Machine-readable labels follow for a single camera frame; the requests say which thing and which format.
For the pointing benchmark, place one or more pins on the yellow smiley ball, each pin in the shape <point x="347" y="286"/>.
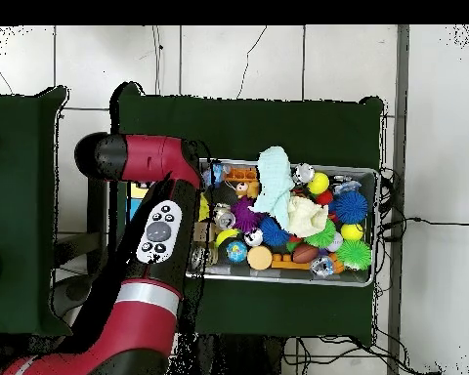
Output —
<point x="351" y="231"/>

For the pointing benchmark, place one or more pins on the cream waffle cloth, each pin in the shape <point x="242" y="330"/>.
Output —
<point x="306" y="216"/>

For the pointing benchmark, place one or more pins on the purple spiky monster toy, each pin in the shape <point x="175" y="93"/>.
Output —
<point x="244" y="215"/>

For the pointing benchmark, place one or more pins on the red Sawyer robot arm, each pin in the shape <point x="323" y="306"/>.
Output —
<point x="148" y="160"/>

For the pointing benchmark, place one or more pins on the blue spiky rubber ball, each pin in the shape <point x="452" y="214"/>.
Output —
<point x="350" y="207"/>

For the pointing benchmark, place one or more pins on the blue globe print ball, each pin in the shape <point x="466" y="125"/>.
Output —
<point x="236" y="250"/>

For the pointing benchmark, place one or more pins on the green spiky rubber ball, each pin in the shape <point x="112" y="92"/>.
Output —
<point x="353" y="254"/>

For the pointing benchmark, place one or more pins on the tan foam disc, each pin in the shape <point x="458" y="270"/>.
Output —
<point x="259" y="258"/>

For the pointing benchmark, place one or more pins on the mint green waffle cloth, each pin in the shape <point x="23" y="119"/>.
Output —
<point x="275" y="175"/>

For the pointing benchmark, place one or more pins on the yellow tennis ball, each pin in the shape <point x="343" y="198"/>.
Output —
<point x="317" y="183"/>

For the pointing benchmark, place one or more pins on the wooden box with three holes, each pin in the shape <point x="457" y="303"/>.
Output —
<point x="136" y="193"/>

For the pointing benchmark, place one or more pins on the dark green tablecloth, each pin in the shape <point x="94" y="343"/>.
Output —
<point x="27" y="175"/>
<point x="277" y="125"/>

